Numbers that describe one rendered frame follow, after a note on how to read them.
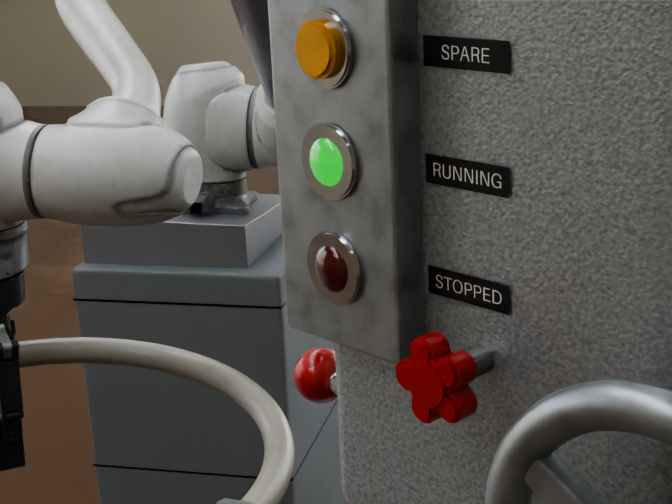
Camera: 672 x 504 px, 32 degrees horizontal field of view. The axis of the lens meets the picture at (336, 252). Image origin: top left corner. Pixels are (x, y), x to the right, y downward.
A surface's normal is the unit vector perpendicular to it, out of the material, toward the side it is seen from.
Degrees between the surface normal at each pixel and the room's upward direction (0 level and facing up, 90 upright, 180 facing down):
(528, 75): 90
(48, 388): 0
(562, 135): 90
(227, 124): 80
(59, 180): 82
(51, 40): 90
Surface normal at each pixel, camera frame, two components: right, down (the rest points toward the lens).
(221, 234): -0.23, 0.30
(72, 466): -0.04, -0.95
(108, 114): -0.03, -0.79
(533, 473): -0.73, 0.23
